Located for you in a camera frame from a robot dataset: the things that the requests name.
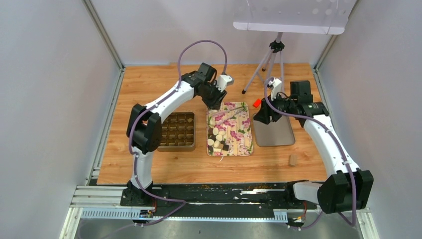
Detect pink silicone tongs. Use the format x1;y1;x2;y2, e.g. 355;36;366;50
209;107;245;126

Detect gold chocolate tin box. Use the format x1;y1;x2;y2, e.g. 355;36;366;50
158;112;196;152

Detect white overhead light panel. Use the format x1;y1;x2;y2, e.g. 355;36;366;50
233;0;357;35

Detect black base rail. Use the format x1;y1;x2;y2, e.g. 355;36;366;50
71;181;330;225

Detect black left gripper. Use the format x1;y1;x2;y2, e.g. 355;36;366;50
200;82;229;112

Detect grey metal tin lid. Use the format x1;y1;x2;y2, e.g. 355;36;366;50
252;114;296;147

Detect white swirl round chocolate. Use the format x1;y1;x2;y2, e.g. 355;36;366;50
213;140;220;148

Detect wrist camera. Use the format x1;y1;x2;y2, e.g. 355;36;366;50
267;77;283;101
216;74;234;92

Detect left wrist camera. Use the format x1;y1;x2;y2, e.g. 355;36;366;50
216;74;234;92

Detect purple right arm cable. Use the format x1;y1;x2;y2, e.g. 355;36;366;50
263;77;358;230

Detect floral patterned tray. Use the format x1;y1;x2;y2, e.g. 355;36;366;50
206;102;254;157

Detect small wooden block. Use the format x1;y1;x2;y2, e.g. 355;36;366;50
288;154;298;167

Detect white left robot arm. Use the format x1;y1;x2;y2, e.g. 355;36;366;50
122;63;234;206

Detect small red block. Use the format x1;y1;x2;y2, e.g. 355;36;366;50
253;99;262;108

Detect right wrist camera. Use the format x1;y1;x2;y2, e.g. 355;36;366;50
267;77;283;101

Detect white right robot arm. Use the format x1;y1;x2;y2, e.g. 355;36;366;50
253;77;374;214

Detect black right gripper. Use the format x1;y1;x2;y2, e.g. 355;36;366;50
253;91;296;124

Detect white tripod stand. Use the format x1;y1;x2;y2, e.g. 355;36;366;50
241;32;285;94

